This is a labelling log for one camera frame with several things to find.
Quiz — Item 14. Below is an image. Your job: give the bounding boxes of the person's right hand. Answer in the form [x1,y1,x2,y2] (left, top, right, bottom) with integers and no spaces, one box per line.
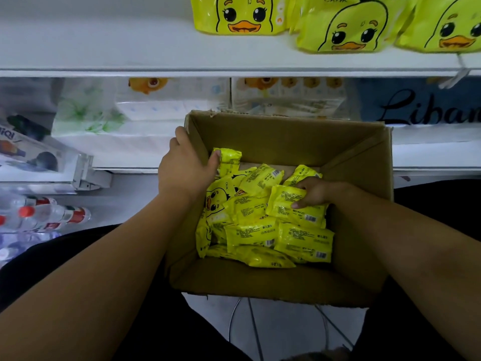
[292,176,350,211]

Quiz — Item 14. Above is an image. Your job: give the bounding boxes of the person's left hand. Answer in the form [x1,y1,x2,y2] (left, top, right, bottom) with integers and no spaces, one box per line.
[158,126,221,204]

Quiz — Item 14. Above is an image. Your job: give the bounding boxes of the brown cardboard box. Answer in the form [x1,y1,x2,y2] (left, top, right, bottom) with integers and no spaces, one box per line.
[164,110,394,309]

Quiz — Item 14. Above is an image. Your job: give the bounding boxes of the white metal shelf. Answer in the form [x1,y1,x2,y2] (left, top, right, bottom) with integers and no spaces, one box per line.
[0,0,481,176]

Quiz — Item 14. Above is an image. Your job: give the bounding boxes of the person's right forearm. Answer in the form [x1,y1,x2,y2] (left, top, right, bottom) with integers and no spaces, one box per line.
[331,183,481,361]

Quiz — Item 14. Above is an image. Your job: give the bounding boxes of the person's left forearm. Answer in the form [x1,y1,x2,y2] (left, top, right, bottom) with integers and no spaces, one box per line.
[0,190,195,361]

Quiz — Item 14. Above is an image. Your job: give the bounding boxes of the person's black trousers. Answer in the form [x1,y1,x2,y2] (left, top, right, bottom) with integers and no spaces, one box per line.
[0,180,481,361]

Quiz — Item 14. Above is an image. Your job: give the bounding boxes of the green white tissue pack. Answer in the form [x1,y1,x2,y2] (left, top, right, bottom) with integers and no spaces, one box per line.
[51,77,177,170]

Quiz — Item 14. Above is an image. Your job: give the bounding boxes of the pack of red-capped bottles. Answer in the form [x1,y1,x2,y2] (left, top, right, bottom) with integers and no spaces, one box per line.
[0,193,91,264]

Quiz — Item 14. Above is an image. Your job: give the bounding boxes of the MIQI boxes with fruit print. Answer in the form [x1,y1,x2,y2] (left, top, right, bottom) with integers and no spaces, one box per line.
[0,109,95,185]

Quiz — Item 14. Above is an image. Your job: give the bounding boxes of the metal frame stool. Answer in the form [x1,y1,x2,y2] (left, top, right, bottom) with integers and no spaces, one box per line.
[225,297,354,361]

